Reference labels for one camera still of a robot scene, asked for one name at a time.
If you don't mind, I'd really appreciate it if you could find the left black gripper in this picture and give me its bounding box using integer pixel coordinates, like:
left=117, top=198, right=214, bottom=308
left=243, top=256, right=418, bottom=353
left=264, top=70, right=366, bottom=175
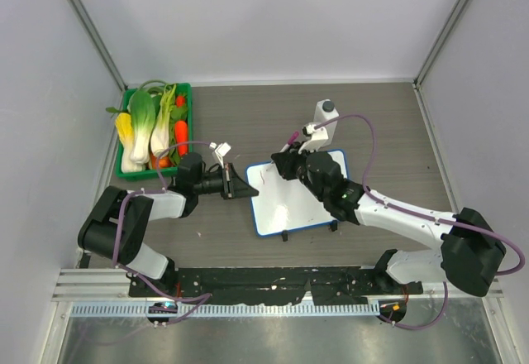
left=193, top=162, right=257, bottom=199

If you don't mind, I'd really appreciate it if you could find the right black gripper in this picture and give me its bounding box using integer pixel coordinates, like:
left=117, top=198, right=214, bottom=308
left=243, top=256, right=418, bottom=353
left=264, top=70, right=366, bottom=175
left=273, top=141, right=327, bottom=203

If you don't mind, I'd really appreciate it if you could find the white marker pink cap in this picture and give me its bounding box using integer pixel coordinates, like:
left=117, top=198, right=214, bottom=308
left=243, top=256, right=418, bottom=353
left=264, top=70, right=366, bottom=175
left=266, top=131, right=299, bottom=170

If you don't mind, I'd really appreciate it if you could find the blue framed whiteboard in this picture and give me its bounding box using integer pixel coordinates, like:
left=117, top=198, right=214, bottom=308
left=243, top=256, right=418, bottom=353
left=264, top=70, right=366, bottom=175
left=245, top=162, right=335, bottom=237

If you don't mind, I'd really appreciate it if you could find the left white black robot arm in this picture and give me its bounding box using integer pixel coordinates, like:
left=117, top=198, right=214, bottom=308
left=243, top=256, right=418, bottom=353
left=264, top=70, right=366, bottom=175
left=78, top=152, right=259, bottom=297

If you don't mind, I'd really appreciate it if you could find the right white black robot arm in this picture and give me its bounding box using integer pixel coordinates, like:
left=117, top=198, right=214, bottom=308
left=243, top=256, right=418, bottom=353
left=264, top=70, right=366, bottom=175
left=271, top=150, right=506, bottom=297

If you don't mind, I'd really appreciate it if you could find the white bottle grey cap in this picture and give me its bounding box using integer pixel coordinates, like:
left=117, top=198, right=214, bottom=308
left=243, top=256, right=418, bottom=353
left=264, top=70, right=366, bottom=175
left=313, top=99, right=339, bottom=147

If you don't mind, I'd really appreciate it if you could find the orange carrot toy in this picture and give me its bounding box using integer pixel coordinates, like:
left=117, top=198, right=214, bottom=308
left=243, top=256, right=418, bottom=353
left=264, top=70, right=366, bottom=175
left=174, top=120, right=188, bottom=156

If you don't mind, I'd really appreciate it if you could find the pale green celery toy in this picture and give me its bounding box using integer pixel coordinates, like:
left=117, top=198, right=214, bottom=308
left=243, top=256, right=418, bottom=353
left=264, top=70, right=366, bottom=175
left=150, top=84, right=176, bottom=156

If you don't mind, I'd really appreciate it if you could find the green plastic basket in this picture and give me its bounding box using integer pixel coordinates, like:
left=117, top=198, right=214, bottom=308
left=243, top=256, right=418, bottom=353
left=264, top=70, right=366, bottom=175
left=107, top=79, right=193, bottom=181

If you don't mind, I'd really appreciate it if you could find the small red strawberry toy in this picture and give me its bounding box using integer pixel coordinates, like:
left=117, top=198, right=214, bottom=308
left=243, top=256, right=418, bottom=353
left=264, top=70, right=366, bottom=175
left=175, top=95, right=186, bottom=107

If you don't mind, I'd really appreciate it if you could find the green bok choy toy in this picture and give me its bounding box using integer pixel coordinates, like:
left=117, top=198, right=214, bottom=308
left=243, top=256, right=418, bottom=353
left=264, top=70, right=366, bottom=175
left=129, top=89, right=156, bottom=164

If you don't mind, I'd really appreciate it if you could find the yellow cabbage toy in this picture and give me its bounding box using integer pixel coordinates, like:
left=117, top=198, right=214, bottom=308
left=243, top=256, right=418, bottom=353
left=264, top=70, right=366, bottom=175
left=115, top=113, right=134, bottom=151

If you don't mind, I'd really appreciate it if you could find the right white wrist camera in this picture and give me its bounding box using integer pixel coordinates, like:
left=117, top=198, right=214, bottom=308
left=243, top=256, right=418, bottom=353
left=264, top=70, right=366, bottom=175
left=298, top=122, right=330, bottom=154

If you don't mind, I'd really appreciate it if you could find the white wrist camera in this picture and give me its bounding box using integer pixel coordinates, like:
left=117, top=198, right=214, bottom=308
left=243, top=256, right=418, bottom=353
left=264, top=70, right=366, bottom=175
left=209, top=142, right=231, bottom=168
left=298, top=122, right=330, bottom=154

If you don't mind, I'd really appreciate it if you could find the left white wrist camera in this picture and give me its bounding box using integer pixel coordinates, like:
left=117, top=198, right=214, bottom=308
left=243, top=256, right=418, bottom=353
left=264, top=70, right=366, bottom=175
left=209, top=142, right=231, bottom=168

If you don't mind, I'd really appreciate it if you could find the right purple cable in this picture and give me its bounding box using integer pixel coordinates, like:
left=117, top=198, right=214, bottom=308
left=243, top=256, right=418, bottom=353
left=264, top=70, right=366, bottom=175
left=316, top=113, right=522, bottom=333

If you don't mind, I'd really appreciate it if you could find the purple cable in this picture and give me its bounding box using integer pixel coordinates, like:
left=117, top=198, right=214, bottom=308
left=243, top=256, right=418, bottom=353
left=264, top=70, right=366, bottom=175
left=316, top=113, right=522, bottom=333
left=111, top=140, right=216, bottom=326

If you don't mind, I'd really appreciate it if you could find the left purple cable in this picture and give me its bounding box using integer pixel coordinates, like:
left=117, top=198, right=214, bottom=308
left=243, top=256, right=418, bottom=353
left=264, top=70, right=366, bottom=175
left=111, top=140, right=216, bottom=326

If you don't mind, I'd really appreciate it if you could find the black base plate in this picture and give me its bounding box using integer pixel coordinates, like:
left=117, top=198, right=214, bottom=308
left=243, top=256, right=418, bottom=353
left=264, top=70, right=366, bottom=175
left=151, top=266, right=423, bottom=306

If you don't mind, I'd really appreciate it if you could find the aluminium frame rail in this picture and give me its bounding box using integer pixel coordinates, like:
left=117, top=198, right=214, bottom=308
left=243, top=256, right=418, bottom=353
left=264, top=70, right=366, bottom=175
left=51, top=269, right=504, bottom=302

